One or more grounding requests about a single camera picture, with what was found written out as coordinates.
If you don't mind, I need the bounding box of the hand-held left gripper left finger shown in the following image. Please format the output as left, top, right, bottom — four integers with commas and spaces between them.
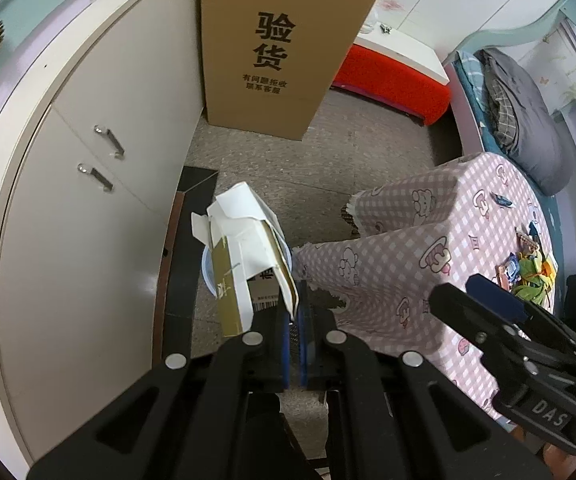
28, 304, 292, 480

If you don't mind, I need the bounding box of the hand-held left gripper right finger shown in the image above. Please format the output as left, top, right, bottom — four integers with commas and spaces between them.
298, 280, 556, 480

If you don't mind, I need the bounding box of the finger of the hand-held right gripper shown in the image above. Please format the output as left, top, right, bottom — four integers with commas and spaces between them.
429, 282, 539, 379
466, 273, 576, 362

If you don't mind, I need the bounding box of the white olive carton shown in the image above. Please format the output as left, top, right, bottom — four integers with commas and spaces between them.
190, 182, 301, 338

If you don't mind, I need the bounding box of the pile of colourful wrappers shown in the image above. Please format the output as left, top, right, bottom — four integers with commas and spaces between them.
496, 220, 559, 306

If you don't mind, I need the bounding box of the brown carton with barcode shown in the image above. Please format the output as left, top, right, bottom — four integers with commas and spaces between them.
247, 270, 282, 314

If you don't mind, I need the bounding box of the pink checked tablecloth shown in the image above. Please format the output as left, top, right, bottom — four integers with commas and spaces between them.
290, 152, 559, 421

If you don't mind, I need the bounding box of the black metal stand base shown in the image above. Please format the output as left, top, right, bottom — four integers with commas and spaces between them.
154, 165, 219, 366

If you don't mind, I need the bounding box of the grey duvet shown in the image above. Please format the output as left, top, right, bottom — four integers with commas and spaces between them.
474, 47, 574, 197

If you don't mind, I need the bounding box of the grey checked pillow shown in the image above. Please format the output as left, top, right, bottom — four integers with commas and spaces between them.
486, 74, 524, 153

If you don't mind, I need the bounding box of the blue printed bed sheet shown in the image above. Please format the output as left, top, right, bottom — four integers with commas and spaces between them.
455, 50, 506, 153

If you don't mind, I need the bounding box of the white cabinet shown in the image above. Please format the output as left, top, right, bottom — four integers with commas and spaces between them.
0, 0, 209, 466

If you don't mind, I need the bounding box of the red bench with white top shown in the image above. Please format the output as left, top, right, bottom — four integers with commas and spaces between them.
332, 25, 452, 127

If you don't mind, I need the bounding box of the white wardrobe with butterfly stickers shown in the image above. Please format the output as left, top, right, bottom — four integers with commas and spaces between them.
380, 0, 571, 63

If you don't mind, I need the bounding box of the large brown cardboard box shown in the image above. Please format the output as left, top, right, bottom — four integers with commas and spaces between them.
199, 0, 389, 141

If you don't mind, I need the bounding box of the lilac bed frame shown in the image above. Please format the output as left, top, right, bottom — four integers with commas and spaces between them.
442, 57, 488, 161

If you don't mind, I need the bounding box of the metal cabinet handle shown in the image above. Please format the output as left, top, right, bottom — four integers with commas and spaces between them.
78, 162, 115, 193
93, 125, 126, 160

